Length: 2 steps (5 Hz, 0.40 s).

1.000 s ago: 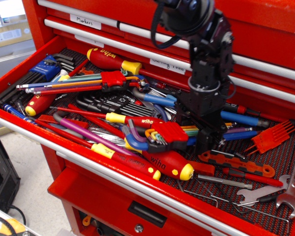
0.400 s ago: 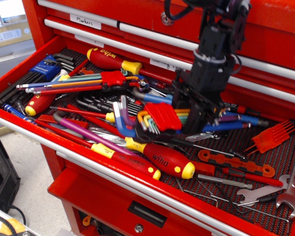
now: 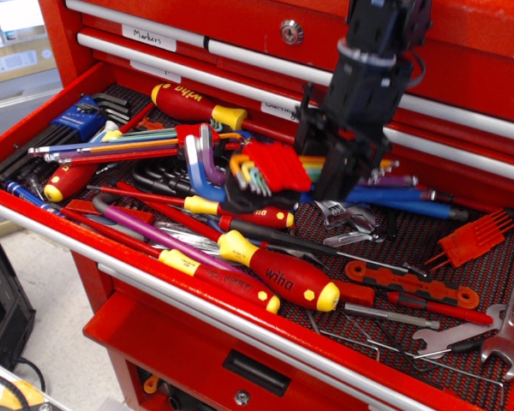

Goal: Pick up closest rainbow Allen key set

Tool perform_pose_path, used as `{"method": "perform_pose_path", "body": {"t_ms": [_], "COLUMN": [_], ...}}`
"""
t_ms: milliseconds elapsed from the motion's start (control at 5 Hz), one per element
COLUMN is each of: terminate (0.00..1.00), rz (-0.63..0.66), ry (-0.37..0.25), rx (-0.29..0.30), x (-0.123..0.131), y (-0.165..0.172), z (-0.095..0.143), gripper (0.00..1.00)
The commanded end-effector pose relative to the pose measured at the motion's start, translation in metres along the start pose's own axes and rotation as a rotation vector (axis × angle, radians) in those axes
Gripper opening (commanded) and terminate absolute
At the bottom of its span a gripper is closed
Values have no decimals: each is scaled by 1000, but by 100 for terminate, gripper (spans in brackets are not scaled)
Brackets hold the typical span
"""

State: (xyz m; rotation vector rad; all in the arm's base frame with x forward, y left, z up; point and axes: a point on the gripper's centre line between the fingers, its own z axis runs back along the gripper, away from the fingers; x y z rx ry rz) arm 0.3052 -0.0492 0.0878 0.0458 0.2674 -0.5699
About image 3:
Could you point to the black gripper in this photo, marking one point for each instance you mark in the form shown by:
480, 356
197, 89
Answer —
374, 68

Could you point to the rainbow allen key set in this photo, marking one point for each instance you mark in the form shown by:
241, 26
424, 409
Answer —
116, 142
271, 174

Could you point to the large blue sleeved hex key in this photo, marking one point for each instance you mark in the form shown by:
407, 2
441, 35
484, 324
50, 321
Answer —
420, 207

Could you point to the black Torx key set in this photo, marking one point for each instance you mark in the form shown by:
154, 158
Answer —
164, 176

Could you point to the thin black hex key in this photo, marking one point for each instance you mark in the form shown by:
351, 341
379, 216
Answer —
456, 348

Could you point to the purple sleeved hex key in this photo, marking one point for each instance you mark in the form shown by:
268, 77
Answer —
101, 203

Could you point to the long thin silver hex key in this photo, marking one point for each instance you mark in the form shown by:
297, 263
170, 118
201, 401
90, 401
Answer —
463, 373

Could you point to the orange black key holder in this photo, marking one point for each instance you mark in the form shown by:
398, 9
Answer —
427, 288

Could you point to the white Cutting Tools label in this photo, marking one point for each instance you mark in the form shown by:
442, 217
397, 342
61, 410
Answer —
279, 111

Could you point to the silver adjustable wrench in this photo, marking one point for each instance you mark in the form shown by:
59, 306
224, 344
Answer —
358, 216

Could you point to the middle red yellow screwdriver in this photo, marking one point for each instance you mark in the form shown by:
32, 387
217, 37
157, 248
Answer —
270, 216

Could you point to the black red slim screwdriver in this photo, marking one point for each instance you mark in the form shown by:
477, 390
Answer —
259, 232

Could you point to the silver cabinet lock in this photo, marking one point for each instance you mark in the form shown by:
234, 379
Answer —
291, 32

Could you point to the front red yellow Wiha screwdriver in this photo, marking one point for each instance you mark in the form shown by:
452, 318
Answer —
293, 279

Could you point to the large red yellow Wiha screwdriver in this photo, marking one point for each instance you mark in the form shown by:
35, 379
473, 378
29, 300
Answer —
185, 104

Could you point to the slim red yellow screwdriver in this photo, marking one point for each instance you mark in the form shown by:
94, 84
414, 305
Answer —
241, 285

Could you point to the orange comb-like tool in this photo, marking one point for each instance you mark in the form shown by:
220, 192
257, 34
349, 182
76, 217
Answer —
472, 240

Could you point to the small red precision screwdriver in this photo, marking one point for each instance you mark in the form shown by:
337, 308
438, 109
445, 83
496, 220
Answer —
466, 314

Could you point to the red tool chest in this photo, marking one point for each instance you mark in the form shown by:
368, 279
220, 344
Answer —
455, 131

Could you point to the open red drawer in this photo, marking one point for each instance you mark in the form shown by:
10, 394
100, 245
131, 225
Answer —
224, 351

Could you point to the silver bit extension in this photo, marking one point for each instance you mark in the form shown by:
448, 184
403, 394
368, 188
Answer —
376, 313

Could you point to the flat thin silver spanner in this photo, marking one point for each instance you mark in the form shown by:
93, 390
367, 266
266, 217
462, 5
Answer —
437, 342

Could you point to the white Markers label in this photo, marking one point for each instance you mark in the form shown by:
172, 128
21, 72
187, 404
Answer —
149, 38

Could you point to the blue holder black hex keys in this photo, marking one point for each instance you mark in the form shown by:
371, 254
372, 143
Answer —
79, 123

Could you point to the left red yellow screwdriver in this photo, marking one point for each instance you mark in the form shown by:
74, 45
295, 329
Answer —
68, 180

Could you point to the blue pen screwdriver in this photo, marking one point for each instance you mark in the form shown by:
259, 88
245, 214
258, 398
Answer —
23, 193

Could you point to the black computer case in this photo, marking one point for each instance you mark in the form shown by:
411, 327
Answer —
16, 315

